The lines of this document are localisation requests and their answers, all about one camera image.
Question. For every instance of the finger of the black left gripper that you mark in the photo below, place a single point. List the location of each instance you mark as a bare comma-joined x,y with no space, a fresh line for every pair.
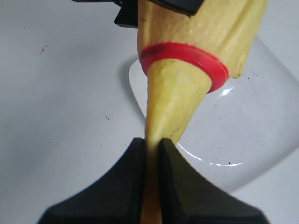
115,198

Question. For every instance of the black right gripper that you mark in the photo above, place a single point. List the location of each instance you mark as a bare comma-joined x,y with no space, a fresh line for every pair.
127,16

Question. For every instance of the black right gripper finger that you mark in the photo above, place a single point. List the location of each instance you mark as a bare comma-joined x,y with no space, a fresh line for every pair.
186,197

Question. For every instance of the yellow rubber chicken toy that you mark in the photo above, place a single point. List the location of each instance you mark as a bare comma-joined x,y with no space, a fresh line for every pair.
185,58

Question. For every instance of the white square plate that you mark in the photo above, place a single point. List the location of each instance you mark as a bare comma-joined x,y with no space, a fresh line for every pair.
246,127

